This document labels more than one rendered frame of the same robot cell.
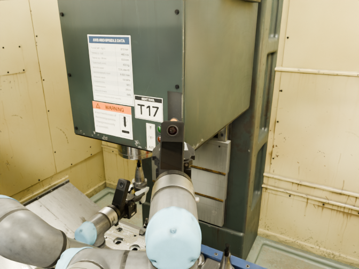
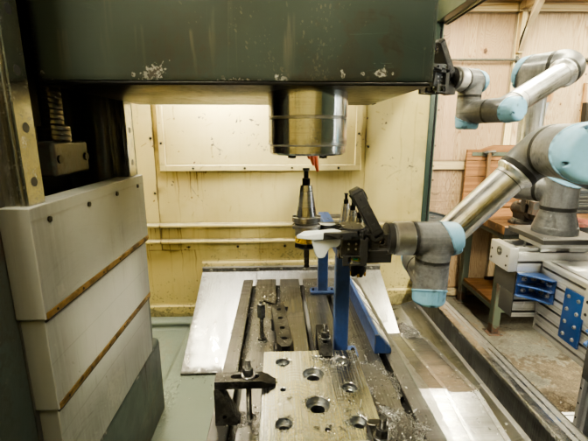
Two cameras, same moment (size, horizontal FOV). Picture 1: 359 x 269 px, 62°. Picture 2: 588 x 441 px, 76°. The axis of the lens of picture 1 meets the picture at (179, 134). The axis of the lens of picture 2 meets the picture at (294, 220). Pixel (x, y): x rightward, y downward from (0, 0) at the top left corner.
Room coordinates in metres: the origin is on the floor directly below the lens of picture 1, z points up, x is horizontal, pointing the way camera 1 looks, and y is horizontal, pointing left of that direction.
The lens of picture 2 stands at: (1.55, 0.83, 1.52)
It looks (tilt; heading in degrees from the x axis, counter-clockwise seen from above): 13 degrees down; 239
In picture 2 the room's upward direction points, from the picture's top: straight up
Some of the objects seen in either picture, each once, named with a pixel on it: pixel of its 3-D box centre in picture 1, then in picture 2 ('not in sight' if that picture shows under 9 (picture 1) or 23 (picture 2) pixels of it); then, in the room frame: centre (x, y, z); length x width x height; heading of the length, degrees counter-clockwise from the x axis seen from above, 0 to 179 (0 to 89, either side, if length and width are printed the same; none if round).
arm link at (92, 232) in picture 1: (92, 230); (435, 239); (0.86, 0.30, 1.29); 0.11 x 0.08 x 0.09; 152
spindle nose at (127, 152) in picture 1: (137, 138); (307, 123); (1.12, 0.17, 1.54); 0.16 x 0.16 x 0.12
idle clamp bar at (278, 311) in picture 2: not in sight; (281, 332); (1.04, -0.08, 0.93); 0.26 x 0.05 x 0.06; 66
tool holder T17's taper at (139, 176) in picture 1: (139, 173); (306, 200); (1.12, 0.17, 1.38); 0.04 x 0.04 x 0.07
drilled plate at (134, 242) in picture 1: (126, 248); (315, 398); (1.15, 0.25, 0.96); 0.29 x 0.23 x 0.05; 61
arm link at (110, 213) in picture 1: (108, 218); (400, 238); (0.93, 0.27, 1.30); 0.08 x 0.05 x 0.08; 62
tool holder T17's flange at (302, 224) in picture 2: (139, 183); (306, 221); (1.12, 0.17, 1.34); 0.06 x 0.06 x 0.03
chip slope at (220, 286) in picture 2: not in sight; (295, 323); (0.80, -0.40, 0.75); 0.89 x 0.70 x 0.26; 151
